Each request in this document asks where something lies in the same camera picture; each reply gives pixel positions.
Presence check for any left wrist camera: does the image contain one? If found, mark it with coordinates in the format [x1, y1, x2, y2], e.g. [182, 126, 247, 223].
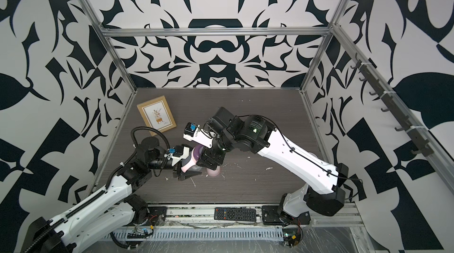
[167, 145, 190, 167]

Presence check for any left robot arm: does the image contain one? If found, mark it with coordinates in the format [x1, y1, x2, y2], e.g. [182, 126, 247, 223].
[21, 123, 213, 253]

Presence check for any purple collar with nipple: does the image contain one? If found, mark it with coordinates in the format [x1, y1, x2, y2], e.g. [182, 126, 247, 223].
[191, 144, 204, 165]

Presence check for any pink bottle cap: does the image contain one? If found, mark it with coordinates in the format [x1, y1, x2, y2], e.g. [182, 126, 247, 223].
[206, 166, 221, 177]

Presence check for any white cable duct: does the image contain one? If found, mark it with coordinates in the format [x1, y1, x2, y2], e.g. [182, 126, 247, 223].
[114, 228, 284, 242]

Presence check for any wall hook rail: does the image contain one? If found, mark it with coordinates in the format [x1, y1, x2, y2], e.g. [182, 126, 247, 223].
[352, 58, 438, 157]

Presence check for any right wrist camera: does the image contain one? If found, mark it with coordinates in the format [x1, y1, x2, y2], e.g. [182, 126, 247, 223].
[183, 122, 213, 148]

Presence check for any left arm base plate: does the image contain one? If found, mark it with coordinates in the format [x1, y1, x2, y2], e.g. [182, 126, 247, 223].
[147, 206, 167, 226]

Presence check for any black remote control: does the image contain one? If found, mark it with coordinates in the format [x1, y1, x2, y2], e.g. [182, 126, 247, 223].
[214, 208, 257, 222]

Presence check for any clear baby bottle body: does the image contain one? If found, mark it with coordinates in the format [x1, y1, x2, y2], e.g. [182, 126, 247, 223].
[181, 154, 195, 172]

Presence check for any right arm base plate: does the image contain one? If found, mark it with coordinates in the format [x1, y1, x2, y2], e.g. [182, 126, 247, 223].
[261, 206, 311, 226]

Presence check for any wooden picture frame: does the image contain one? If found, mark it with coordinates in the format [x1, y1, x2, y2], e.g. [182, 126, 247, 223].
[137, 96, 177, 132]

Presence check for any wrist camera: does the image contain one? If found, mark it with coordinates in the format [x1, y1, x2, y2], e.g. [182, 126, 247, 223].
[183, 122, 213, 148]
[167, 145, 190, 167]

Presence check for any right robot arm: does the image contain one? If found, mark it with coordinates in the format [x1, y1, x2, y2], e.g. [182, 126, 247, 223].
[183, 107, 348, 223]

